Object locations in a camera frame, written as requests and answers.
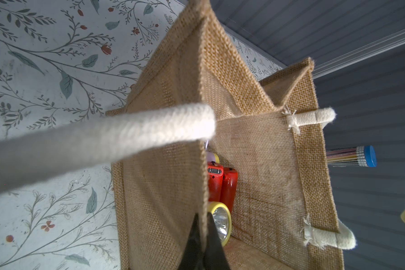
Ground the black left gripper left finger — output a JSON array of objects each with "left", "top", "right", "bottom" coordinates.
[{"left": 178, "top": 214, "right": 203, "bottom": 270}]

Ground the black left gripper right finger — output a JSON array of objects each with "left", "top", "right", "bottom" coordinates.
[{"left": 203, "top": 213, "right": 230, "bottom": 270}]

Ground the purple flashlight row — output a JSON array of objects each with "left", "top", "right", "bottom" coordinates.
[{"left": 208, "top": 201, "right": 232, "bottom": 247}]

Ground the red flashlight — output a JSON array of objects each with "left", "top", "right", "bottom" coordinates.
[
  {"left": 219, "top": 167, "right": 239, "bottom": 213},
  {"left": 208, "top": 162, "right": 224, "bottom": 201}
]

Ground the brown burlap tote bag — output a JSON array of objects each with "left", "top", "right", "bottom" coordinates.
[{"left": 0, "top": 0, "right": 357, "bottom": 270}]

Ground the steel bottle blue cap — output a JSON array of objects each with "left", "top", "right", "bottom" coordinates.
[{"left": 326, "top": 145, "right": 377, "bottom": 168}]

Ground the floral table mat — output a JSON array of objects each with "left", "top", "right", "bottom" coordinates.
[{"left": 0, "top": 0, "right": 286, "bottom": 270}]

